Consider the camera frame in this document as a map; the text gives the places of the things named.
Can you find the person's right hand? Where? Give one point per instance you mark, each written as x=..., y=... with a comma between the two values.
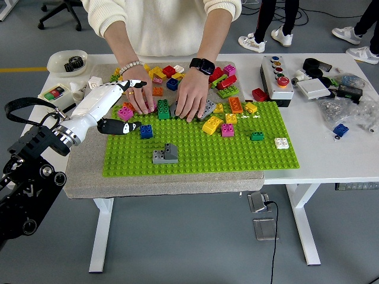
x=142, y=97

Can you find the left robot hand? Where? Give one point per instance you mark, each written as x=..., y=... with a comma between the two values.
x=94, y=103

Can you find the person's left hand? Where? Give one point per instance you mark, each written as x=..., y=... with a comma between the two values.
x=192, y=94

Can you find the pink two-by-two brick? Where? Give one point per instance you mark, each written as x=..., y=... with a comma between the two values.
x=154, y=104

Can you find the grey two-by-four brick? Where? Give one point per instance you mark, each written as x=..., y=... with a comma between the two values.
x=209, y=107
x=158, y=156

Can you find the blue two-by-two brick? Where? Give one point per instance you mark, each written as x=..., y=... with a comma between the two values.
x=340, y=129
x=172, y=84
x=146, y=131

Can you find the red two-by-two brick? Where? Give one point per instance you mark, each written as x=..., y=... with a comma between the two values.
x=169, y=71
x=260, y=94

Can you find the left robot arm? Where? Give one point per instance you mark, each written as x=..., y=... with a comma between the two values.
x=32, y=148

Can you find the person's right forearm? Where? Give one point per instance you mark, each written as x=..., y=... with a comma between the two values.
x=121, y=50

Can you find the person's left forearm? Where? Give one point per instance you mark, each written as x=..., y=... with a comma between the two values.
x=213, y=38

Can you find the green baseplate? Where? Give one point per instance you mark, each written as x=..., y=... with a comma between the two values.
x=222, y=159

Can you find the orange two-by-four brick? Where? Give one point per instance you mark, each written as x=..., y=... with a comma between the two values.
x=157, y=91
x=128, y=106

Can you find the white plastic tube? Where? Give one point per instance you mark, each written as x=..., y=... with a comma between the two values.
x=77, y=90

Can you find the white cube box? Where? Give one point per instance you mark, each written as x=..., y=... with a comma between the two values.
x=94, y=81

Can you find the magenta two-by-two brick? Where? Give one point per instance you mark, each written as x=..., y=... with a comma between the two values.
x=227, y=129
x=125, y=113
x=229, y=69

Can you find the pink small brick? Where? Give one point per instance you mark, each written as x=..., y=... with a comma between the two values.
x=157, y=80

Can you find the dark green two-by-four brick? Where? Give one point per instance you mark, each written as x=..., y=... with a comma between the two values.
x=163, y=109

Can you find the lime green flat plate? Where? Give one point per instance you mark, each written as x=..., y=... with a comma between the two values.
x=218, y=80

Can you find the white small brick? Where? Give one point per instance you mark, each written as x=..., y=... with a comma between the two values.
x=179, y=68

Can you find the yellow two-by-two brick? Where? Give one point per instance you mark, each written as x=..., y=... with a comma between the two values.
x=219, y=108
x=231, y=118

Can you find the black smartwatch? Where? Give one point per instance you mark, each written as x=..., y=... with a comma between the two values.
x=202, y=66

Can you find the red two-by-four brick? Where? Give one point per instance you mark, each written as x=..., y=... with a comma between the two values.
x=216, y=74
x=227, y=82

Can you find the lime green two-by-four brick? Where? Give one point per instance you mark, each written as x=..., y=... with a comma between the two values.
x=228, y=92

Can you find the yellow arch brick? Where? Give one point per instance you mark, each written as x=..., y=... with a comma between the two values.
x=212, y=125

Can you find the orange upturned long brick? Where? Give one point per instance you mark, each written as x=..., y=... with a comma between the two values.
x=235, y=105

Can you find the black gear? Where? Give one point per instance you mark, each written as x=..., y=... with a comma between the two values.
x=68, y=67
x=77, y=62

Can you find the white plastic bowl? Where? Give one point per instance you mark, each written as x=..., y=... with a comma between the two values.
x=56, y=63

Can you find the yellow rounded small brick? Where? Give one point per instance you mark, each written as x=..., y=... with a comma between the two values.
x=251, y=107

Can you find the person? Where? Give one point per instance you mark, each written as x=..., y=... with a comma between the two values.
x=163, y=26
x=266, y=20
x=367, y=26

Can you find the dark green small brick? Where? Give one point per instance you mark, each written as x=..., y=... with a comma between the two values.
x=257, y=135

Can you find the push-button control box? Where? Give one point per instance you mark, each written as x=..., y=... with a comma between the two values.
x=281, y=91

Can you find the grey-brown mat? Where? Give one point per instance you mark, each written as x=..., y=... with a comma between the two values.
x=177, y=187

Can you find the black office chair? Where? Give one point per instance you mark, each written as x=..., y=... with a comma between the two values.
x=63, y=7

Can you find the white two-by-two brick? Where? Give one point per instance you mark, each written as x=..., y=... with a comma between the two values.
x=281, y=143

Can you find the white pipe connector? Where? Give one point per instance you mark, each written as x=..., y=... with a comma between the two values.
x=299, y=75

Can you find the black tape roll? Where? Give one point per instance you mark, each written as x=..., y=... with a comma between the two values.
x=314, y=72
x=308, y=61

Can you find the metal floor socket box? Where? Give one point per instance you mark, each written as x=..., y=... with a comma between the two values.
x=256, y=202
x=265, y=229

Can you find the white furniture foot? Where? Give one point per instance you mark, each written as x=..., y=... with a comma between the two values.
x=4, y=13

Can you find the white table leg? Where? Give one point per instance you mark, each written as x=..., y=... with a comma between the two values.
x=100, y=236
x=305, y=225

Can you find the black round knob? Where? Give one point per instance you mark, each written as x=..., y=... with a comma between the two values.
x=325, y=81

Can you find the small black grey block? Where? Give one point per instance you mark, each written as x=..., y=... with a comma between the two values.
x=326, y=67

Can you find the green plastic clip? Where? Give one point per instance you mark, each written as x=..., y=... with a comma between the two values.
x=334, y=79

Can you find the clear bag of screws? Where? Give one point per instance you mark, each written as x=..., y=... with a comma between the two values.
x=334, y=111

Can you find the black power adapter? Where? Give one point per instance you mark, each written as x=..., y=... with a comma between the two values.
x=349, y=91

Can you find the clear bag blue parts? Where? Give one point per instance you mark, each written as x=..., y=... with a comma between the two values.
x=350, y=80

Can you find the clear bag metal parts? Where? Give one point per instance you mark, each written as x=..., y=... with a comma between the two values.
x=368, y=115

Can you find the table height control panel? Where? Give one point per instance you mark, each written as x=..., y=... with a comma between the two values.
x=355, y=186

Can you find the switch box green red buttons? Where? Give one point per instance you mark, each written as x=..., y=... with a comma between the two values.
x=54, y=93

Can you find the white flat switch plate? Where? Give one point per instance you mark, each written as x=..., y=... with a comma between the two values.
x=313, y=89

